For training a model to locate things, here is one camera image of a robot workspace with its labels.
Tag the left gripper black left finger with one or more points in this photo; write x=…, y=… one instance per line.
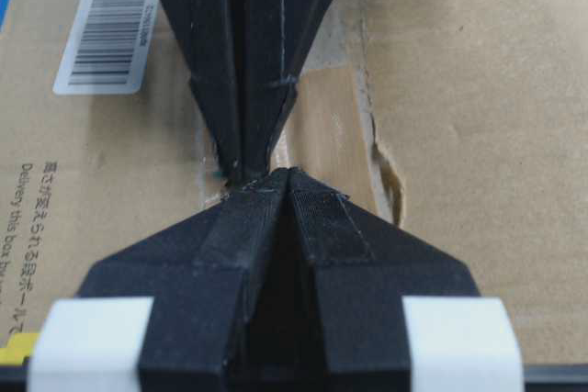
x=205, y=275

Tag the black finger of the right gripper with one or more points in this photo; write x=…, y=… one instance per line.
x=278, y=36
x=204, y=30

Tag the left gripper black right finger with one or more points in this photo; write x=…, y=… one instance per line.
x=357, y=268

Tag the brown cardboard box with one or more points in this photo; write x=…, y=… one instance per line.
x=463, y=122

